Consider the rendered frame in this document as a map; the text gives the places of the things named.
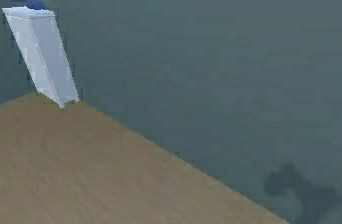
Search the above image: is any blue round object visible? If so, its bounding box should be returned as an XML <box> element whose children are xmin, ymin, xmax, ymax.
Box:
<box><xmin>26</xmin><ymin>0</ymin><xmax>47</xmax><ymax>11</ymax></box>

